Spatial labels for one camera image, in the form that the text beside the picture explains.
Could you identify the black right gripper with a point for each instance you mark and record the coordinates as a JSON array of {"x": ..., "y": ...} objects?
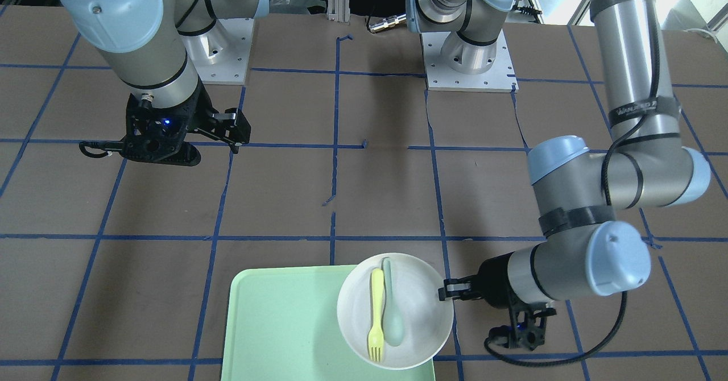
[{"x": 200, "y": 114}]

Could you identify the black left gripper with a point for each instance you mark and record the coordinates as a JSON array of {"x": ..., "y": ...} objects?
[{"x": 493, "y": 282}]

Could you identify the white round plate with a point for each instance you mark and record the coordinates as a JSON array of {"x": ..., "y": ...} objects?
[{"x": 427, "y": 321}]

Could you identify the yellow plastic fork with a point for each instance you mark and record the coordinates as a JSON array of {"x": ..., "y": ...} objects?
[{"x": 375, "y": 336}]

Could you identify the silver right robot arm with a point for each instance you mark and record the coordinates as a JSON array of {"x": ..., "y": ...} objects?
[{"x": 168, "y": 100}]

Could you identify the pale green plastic spoon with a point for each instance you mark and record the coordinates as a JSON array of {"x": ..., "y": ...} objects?
[{"x": 393, "y": 322}]

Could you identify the mint green plastic tray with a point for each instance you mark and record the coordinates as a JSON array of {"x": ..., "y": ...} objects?
[{"x": 282, "y": 325}]

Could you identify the silver metal connector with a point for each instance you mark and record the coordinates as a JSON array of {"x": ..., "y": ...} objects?
[{"x": 390, "y": 22}]

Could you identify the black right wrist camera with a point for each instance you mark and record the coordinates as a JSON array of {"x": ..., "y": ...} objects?
[{"x": 160, "y": 141}]

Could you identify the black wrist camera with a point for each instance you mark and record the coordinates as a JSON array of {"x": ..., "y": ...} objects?
[
  {"x": 160, "y": 141},
  {"x": 526, "y": 328}
]

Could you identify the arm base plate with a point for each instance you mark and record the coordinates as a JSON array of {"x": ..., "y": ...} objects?
[
  {"x": 454, "y": 65},
  {"x": 221, "y": 55}
]

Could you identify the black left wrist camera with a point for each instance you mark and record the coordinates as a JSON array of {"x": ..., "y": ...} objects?
[{"x": 526, "y": 328}]

